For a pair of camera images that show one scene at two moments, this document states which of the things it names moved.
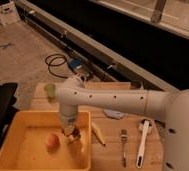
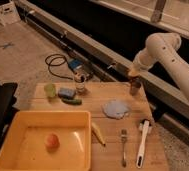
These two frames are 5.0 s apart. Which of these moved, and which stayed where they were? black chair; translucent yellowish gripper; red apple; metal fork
Moved: translucent yellowish gripper
Stayed: black chair; red apple; metal fork
